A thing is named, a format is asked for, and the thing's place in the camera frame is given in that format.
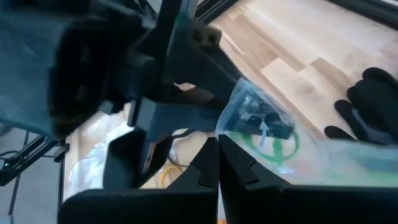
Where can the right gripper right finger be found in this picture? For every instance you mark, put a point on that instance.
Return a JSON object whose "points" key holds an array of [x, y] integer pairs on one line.
{"points": [[236, 168]]}

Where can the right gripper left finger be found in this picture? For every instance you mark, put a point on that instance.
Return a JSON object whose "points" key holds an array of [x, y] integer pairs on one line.
{"points": [[199, 174]]}

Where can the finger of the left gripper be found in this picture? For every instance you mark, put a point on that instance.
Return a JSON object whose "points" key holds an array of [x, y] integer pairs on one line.
{"points": [[199, 59], [174, 118]]}

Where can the green rubber band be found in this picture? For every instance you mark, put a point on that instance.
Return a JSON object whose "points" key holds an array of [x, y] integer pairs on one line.
{"points": [[267, 160], [277, 149]]}

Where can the clear plastic zip bag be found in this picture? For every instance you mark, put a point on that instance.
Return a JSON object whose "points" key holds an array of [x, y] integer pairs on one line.
{"points": [[311, 155], [90, 168]]}

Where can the grey work glove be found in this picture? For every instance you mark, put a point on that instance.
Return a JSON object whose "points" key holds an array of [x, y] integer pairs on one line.
{"points": [[373, 102]]}

